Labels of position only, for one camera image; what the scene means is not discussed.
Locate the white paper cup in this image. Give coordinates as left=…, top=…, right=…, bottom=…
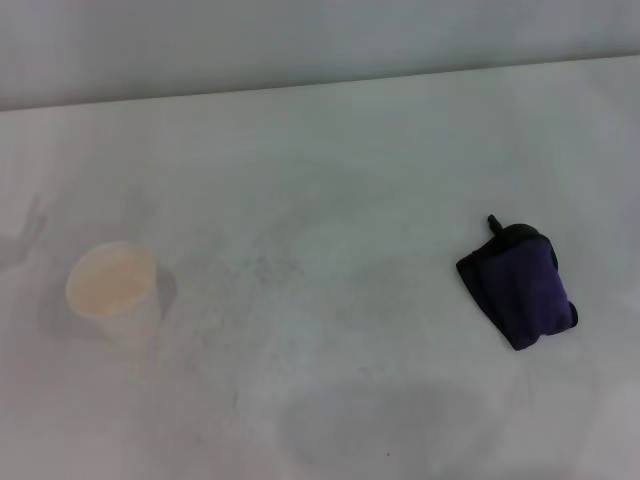
left=64, top=241, right=163, bottom=350

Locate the purple rag with black trim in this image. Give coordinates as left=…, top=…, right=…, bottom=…
left=455, top=213, right=581, bottom=352

